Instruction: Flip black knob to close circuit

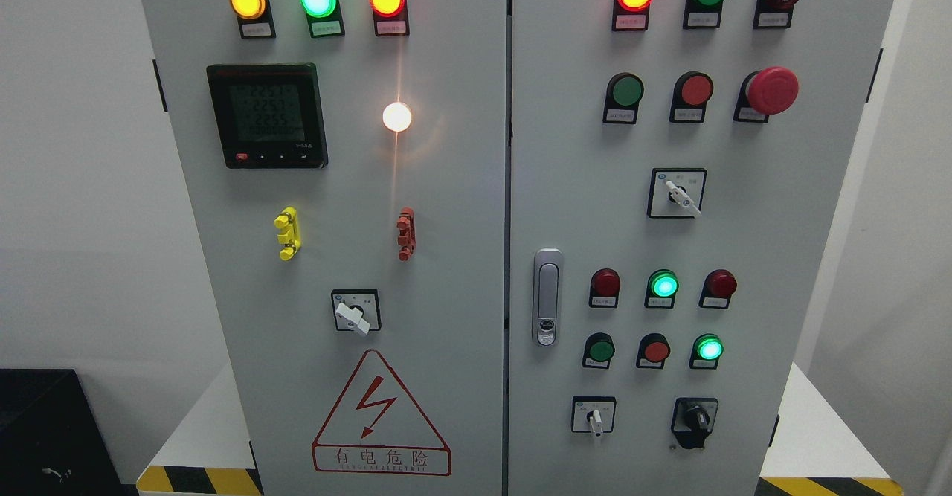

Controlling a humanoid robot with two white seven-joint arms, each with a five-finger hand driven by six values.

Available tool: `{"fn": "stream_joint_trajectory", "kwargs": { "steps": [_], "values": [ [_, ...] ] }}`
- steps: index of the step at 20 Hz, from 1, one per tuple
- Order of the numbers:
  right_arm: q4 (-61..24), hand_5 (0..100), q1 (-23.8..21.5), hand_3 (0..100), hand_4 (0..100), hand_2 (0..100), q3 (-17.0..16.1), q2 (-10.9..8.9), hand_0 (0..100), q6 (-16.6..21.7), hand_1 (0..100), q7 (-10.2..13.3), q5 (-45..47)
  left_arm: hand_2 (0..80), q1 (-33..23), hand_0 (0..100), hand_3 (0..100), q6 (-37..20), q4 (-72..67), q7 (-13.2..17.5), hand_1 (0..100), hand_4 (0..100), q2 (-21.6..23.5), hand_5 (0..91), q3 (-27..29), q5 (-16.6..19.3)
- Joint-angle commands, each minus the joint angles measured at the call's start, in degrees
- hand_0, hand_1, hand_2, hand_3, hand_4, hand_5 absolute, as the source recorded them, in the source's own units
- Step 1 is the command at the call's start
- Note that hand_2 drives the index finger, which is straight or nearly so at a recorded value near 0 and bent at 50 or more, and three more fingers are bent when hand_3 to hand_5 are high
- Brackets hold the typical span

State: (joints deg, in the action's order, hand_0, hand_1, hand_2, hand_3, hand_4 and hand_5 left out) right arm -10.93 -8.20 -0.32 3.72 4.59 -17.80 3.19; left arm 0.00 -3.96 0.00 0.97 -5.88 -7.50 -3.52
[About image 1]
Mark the red push button lower middle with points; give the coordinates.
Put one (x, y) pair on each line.
(654, 349)

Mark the yellow terminal clip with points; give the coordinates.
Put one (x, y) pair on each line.
(288, 234)

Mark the green lit indicator light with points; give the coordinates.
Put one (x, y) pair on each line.
(324, 17)
(661, 289)

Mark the black box lower left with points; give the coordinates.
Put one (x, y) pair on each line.
(50, 442)

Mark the red emergency stop mushroom button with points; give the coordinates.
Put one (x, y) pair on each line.
(766, 92)

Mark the white handle selector switch left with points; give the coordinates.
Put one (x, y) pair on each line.
(356, 310)

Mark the red terminal clip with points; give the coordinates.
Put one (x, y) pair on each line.
(406, 238)

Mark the red electric hazard warning sticker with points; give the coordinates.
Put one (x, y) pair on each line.
(376, 426)

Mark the black digital power meter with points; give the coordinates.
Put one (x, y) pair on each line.
(269, 116)

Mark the white lever selector switch upper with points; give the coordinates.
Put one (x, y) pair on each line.
(676, 193)

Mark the red ringed indicator light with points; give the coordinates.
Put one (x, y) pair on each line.
(390, 17)
(630, 15)

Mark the green illuminated button lower right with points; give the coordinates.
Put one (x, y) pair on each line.
(706, 352)

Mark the red ringed indicator light left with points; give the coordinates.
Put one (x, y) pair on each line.
(390, 17)

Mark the green push button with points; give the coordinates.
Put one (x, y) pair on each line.
(702, 14)
(598, 352)

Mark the black knob selector switch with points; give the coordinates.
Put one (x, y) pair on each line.
(693, 420)

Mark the green lit indicator light top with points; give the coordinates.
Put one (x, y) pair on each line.
(324, 17)

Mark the green push button lower left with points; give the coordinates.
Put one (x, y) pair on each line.
(598, 352)

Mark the white glowing lamp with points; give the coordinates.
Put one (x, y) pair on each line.
(397, 117)

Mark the green lit indicator light middle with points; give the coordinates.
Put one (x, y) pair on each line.
(661, 289)

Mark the grey left cabinet door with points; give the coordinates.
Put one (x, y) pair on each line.
(441, 311)

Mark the white lever selector switch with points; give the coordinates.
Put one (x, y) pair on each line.
(676, 193)
(594, 416)

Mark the white platform with hazard stripes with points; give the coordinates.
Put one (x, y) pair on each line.
(812, 452)

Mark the dark red indicator light left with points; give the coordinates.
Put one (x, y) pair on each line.
(605, 289)

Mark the red ringed indicator light right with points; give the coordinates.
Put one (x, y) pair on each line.
(630, 15)

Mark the green push button second row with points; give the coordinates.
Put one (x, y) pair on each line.
(622, 99)

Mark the grey right cabinet door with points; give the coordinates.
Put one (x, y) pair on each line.
(582, 186)

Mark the yellow indicator light top left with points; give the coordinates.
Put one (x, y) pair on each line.
(254, 18)

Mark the grey cabinet door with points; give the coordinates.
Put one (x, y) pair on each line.
(582, 186)
(441, 311)

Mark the silver cabinet door latch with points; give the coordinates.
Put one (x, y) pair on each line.
(546, 295)

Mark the white lever selector switch lower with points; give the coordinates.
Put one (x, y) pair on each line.
(594, 416)

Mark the red push button second row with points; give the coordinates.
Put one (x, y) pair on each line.
(689, 97)

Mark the green push button top right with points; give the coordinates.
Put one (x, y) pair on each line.
(702, 14)

